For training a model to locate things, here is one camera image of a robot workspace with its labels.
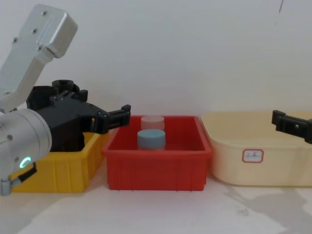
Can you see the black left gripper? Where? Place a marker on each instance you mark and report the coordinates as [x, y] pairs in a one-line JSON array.
[[65, 117]]

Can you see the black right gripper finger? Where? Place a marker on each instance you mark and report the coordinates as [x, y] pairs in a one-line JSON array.
[[292, 126]]

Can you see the silver and grey left robot arm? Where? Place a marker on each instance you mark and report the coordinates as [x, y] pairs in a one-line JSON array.
[[26, 131]]

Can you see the white label with red border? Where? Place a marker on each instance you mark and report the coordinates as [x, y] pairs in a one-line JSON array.
[[253, 155]]

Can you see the cream plastic basin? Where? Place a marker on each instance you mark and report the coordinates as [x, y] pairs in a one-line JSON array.
[[268, 173]]

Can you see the jar with pink lid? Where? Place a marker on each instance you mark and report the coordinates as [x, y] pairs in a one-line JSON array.
[[152, 122]]

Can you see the yellow plastic bin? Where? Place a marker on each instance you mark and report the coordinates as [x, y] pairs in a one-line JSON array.
[[63, 170]]

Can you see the jar with blue lid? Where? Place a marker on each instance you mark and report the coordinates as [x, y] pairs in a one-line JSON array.
[[151, 139]]

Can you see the red plastic bin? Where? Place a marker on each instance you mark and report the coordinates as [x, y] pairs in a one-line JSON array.
[[156, 170]]

